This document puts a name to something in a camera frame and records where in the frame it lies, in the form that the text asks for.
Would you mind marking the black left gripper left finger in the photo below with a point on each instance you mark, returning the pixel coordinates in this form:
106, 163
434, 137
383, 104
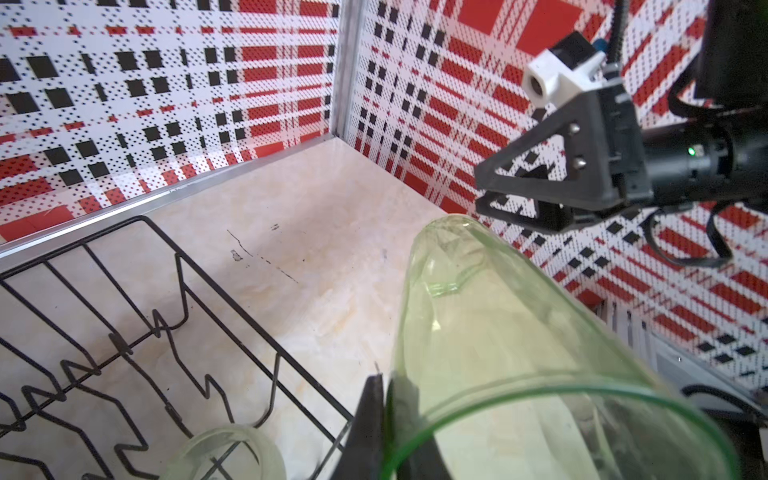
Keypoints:
362, 455

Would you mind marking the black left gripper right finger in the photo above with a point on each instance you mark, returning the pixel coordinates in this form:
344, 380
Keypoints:
410, 448

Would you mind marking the black wire dish rack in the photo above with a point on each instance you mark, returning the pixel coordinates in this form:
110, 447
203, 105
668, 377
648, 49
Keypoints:
117, 349

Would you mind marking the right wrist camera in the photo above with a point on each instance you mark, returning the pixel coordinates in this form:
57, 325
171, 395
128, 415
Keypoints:
562, 72

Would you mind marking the pale green frosted glass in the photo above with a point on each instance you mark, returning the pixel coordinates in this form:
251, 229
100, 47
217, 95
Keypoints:
230, 452

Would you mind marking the clear green glass tumbler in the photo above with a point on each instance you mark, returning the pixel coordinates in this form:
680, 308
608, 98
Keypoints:
521, 381

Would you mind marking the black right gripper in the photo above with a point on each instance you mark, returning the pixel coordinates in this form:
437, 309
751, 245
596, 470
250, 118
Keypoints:
588, 154

